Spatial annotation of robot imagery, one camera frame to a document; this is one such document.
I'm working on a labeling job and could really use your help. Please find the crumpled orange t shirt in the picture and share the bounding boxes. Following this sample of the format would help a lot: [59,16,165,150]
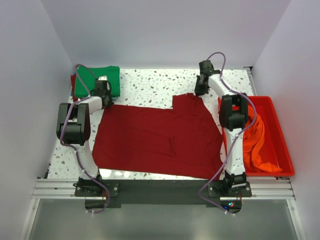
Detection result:
[243,105,283,174]

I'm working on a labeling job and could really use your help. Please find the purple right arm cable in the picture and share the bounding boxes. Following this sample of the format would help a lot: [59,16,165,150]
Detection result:
[197,51,258,209]

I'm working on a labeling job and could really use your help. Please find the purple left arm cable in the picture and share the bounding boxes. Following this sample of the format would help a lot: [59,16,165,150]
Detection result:
[59,63,111,214]

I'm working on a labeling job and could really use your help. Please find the folded green t shirt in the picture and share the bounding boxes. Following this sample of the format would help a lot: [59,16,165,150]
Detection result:
[73,66,121,99]

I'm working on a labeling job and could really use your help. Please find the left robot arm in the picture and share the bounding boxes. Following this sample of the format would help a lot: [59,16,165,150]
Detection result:
[56,76,113,198]

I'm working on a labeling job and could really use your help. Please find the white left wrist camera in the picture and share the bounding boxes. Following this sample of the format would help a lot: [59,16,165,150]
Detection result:
[97,75,108,81]

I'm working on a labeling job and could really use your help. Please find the dark red t shirt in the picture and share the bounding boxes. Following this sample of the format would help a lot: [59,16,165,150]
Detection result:
[92,93,223,179]
[70,74,78,102]

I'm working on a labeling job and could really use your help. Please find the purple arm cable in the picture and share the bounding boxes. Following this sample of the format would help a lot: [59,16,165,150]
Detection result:
[59,63,111,214]
[197,51,258,209]

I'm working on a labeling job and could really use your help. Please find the folded dark red t shirt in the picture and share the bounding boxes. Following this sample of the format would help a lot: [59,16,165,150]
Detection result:
[70,74,78,102]

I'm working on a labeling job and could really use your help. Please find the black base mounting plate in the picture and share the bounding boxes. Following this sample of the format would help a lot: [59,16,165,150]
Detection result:
[73,179,252,213]

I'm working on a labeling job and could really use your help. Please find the red plastic bin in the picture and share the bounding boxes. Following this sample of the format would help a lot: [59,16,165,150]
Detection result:
[222,96,295,177]

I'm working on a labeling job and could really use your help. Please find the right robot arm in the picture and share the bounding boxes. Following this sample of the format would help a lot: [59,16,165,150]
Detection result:
[194,60,249,194]

